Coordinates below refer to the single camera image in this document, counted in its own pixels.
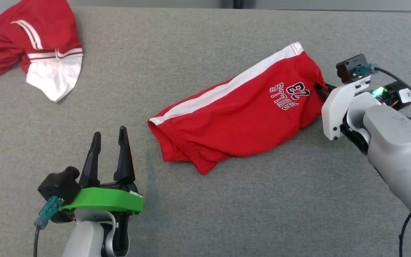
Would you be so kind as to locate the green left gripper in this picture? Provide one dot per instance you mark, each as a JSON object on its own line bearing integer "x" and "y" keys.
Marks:
{"x": 109, "y": 200}

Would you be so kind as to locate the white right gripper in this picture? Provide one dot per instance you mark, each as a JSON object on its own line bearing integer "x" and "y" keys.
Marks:
{"x": 334, "y": 110}

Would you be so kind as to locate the red shorts with white stripe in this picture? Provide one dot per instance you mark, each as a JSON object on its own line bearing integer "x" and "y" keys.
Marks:
{"x": 244, "y": 117}

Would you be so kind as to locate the red T-shirt with white sleeves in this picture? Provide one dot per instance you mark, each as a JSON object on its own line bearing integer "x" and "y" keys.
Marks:
{"x": 48, "y": 25}

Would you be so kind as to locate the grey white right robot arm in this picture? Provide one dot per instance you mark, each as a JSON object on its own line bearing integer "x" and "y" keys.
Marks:
{"x": 394, "y": 142}

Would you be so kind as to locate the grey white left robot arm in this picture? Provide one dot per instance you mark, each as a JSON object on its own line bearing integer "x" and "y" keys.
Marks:
{"x": 84, "y": 235}

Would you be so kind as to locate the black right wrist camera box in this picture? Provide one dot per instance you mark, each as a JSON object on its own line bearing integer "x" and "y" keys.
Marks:
{"x": 348, "y": 67}

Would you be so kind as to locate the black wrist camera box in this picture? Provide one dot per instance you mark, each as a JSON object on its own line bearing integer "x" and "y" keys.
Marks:
{"x": 348, "y": 67}
{"x": 57, "y": 185}

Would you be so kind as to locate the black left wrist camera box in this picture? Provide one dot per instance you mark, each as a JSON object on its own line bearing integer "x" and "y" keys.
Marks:
{"x": 57, "y": 185}

